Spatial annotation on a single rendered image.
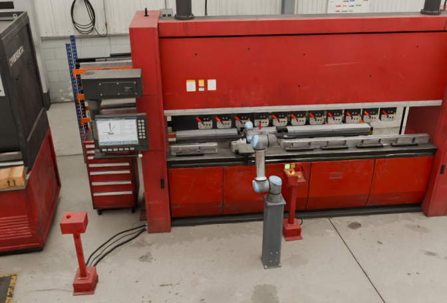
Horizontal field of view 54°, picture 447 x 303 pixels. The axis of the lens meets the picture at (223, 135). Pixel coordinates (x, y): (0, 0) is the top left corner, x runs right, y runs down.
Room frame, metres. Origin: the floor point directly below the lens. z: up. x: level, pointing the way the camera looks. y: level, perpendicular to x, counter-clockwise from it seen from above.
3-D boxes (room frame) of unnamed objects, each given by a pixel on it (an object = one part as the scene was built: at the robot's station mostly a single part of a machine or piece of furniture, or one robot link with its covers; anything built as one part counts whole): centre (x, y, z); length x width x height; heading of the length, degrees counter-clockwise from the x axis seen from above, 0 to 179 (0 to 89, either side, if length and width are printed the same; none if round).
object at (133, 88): (3.72, 0.98, 1.53); 0.51 x 0.25 x 0.85; 96
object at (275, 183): (3.49, -0.47, 0.94); 0.13 x 0.12 x 0.14; 100
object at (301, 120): (4.35, -0.80, 1.26); 0.15 x 0.09 x 0.17; 95
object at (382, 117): (4.44, -1.80, 1.26); 0.15 x 0.09 x 0.17; 95
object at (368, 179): (4.31, -0.88, 0.42); 3.00 x 0.21 x 0.83; 95
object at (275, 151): (4.31, -0.88, 0.85); 3.00 x 0.21 x 0.04; 95
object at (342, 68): (4.36, -0.88, 1.74); 3.00 x 0.08 x 0.80; 95
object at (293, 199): (3.99, -0.75, 0.39); 0.05 x 0.05 x 0.54; 10
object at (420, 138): (4.41, -1.49, 0.92); 1.67 x 0.06 x 0.10; 95
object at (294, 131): (4.63, -0.60, 0.93); 2.30 x 0.14 x 0.10; 95
